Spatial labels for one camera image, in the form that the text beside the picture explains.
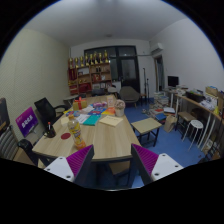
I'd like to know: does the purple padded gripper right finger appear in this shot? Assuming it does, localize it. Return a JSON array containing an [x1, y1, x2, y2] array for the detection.
[[131, 144, 182, 185]]

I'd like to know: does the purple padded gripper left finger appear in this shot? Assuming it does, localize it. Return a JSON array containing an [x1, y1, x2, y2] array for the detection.
[[45, 145, 94, 186]]

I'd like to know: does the red round coaster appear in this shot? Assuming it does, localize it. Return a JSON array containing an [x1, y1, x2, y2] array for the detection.
[[61, 133, 71, 140]]

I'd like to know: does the small wooden side table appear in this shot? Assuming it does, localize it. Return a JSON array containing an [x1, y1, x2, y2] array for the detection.
[[131, 118, 162, 145]]

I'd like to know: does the orange drink bottle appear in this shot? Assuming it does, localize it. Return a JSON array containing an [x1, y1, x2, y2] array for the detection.
[[68, 115, 86, 150]]

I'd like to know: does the black pen holder cup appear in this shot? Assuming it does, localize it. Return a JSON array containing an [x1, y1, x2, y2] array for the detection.
[[46, 123, 56, 138]]

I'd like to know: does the white paper sheet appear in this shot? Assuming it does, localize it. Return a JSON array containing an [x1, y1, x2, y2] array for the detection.
[[76, 114, 89, 124]]

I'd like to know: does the teal booklet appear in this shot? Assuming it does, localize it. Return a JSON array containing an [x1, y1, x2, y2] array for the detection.
[[84, 115, 100, 126]]

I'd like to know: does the brown paper bag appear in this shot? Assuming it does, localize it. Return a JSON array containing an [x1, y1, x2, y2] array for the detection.
[[164, 115, 177, 133]]

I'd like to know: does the microphone stand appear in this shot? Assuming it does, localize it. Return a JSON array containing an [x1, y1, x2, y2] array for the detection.
[[143, 68, 149, 105]]

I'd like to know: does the wooden stool under desk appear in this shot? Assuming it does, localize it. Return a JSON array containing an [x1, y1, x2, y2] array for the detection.
[[175, 112, 195, 134]]

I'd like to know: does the yellow paper envelope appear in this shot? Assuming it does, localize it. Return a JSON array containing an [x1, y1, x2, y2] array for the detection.
[[100, 115, 122, 127]]

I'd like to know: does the black office chair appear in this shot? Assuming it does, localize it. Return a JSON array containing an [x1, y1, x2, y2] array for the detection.
[[34, 98, 69, 126]]

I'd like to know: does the white round stool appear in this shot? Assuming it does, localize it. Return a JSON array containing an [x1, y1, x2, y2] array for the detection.
[[182, 120, 204, 149]]

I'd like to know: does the long wooden side desk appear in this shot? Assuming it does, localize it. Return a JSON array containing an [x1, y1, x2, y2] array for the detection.
[[175, 95, 224, 150]]

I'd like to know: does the yellow gift box red ribbon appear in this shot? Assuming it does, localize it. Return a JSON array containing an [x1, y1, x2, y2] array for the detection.
[[73, 98, 87, 111]]

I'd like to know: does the purple sign board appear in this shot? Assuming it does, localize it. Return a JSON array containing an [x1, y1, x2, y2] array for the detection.
[[16, 107, 38, 137]]

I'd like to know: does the clear jar with snacks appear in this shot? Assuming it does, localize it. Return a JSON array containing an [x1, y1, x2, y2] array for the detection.
[[114, 99, 126, 117]]

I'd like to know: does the stack of books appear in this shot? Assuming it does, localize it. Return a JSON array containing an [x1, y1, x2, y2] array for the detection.
[[154, 92, 169, 108]]

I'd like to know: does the striped chair at left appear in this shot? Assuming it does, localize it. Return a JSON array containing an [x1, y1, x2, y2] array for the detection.
[[0, 125, 39, 167]]

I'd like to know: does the grey armchair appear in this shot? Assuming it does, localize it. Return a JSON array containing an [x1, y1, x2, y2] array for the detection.
[[120, 86, 140, 104]]

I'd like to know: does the black computer monitor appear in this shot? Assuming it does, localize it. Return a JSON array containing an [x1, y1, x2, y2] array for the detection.
[[168, 76, 179, 87]]

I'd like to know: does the wooden shelf with trophies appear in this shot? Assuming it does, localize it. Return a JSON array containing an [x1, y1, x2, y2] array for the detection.
[[68, 51, 112, 95]]

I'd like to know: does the dark glass door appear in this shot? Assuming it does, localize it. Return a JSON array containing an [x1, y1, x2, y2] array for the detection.
[[85, 45, 140, 92]]

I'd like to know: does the white air conditioner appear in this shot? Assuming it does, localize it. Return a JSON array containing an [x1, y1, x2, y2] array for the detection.
[[150, 43, 163, 54]]

